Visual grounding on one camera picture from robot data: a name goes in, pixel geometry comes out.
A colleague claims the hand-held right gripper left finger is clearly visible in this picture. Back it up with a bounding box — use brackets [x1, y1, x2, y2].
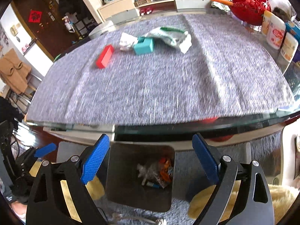
[25, 133, 110, 225]

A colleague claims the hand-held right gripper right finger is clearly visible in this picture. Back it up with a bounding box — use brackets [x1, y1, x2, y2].
[192, 133, 275, 225]

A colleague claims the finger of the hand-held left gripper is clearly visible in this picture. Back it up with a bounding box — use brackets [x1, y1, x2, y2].
[15, 143, 57, 169]

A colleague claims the dark grey trash bin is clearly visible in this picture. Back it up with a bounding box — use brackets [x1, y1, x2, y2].
[104, 143, 176, 212]

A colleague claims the orange wrapper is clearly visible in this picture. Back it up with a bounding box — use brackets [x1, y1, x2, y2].
[159, 158, 174, 169]

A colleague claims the red and gold candy wrapper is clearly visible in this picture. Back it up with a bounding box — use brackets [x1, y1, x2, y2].
[159, 169, 173, 183]

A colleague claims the white plastic wad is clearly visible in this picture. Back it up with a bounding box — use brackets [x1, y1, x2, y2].
[138, 163, 150, 179]

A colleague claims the red box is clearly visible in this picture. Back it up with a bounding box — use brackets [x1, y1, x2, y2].
[96, 45, 115, 69]

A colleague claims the white paper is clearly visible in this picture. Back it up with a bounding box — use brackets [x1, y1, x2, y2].
[119, 33, 139, 51]

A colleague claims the teal box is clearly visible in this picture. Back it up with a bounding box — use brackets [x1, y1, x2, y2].
[133, 37, 155, 55]

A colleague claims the green and white plastic bag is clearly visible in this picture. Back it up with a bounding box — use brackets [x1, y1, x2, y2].
[143, 26, 193, 54]

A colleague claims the person's left hand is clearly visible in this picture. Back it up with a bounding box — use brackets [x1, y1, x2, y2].
[10, 203, 27, 222]

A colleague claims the grey fluffy rug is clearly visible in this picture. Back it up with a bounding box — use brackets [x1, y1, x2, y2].
[57, 131, 282, 225]

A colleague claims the yellow fluffy cloth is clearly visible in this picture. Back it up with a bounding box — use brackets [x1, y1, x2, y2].
[188, 183, 293, 225]
[29, 162, 106, 223]

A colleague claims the beige coat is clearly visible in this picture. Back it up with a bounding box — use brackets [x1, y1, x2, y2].
[0, 49, 32, 94]

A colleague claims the grey woven table mat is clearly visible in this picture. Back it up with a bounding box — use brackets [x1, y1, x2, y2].
[25, 14, 296, 126]

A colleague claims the white board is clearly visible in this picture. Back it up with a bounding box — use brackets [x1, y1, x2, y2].
[22, 37, 53, 71]

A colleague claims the brown door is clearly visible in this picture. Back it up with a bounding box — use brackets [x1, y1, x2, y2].
[12, 0, 73, 61]

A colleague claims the child's scooter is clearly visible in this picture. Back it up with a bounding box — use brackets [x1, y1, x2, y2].
[62, 15, 75, 33]

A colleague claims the red diamond door sticker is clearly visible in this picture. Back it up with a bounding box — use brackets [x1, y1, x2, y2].
[28, 10, 43, 23]

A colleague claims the white bottle with yellow label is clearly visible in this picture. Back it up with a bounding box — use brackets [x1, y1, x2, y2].
[280, 32, 299, 62]

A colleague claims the white bottle with red label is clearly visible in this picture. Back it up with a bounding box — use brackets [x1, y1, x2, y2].
[267, 16, 286, 50]

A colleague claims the white bottle with orange label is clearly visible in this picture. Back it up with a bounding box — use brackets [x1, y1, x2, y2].
[261, 10, 273, 35]

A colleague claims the beige television stand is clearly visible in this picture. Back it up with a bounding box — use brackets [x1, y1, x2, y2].
[97, 0, 214, 25]

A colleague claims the blue tissue pack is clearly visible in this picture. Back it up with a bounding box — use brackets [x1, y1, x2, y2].
[285, 21, 300, 45]

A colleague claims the red openwork basket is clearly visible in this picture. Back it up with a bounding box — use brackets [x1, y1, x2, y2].
[230, 0, 272, 26]

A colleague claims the floral blanket heap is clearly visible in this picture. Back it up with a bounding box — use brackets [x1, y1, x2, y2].
[211, 0, 232, 12]

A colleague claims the orange carrot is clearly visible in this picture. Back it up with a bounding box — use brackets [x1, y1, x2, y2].
[210, 0, 233, 6]

